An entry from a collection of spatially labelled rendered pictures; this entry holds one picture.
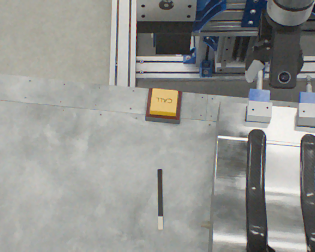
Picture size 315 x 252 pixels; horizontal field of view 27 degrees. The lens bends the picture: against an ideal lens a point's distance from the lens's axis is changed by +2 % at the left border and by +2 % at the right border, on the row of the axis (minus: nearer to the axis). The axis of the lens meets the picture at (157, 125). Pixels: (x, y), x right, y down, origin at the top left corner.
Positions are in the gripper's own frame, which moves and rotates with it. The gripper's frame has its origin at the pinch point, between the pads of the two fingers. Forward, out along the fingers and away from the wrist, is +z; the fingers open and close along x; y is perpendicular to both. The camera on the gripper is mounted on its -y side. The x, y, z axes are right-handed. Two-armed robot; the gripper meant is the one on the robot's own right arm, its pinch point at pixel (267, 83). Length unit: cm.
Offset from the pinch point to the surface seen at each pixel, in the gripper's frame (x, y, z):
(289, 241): -5.7, -29.8, 7.6
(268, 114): -1.7, -1.8, 9.2
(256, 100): 0.7, 2.1, 10.5
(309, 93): -10.4, 5.0, 10.3
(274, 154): -3.6, -9.6, 12.2
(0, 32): 91, 78, 101
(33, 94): 51, 4, 21
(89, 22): 58, 87, 101
